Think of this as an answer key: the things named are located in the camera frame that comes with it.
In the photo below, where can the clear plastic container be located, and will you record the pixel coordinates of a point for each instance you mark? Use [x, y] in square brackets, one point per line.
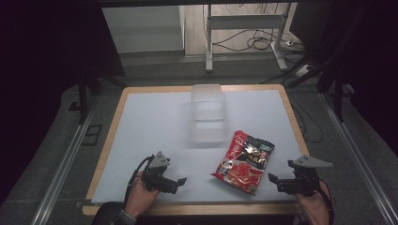
[208, 115]

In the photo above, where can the white power strip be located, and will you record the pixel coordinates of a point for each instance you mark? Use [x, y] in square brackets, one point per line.
[302, 70]

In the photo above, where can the black metal stand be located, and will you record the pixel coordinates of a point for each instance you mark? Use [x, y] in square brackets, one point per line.
[84, 93]
[338, 93]

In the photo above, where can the white metal table frame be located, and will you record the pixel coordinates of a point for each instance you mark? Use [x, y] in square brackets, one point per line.
[247, 22]

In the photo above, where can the metal floor rail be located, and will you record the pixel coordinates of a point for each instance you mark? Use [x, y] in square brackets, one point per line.
[59, 175]
[359, 156]

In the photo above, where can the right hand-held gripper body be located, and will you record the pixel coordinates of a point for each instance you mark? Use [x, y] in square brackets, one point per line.
[305, 178]

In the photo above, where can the person's right hand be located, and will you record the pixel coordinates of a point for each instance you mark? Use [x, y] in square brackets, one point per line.
[313, 207]

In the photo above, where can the white mat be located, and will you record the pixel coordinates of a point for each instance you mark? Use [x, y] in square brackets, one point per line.
[156, 140]

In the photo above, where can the red snack packet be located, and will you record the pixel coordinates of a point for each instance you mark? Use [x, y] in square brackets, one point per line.
[245, 164]

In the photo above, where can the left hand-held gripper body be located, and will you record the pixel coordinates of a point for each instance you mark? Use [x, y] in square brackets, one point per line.
[157, 170]

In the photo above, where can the person's left hand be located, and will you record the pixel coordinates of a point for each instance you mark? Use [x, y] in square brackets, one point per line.
[139, 195]

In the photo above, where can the black floor plate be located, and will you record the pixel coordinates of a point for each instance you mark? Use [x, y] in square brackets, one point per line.
[92, 134]

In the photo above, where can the grey cabinet panel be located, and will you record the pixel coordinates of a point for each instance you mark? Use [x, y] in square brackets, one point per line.
[144, 29]

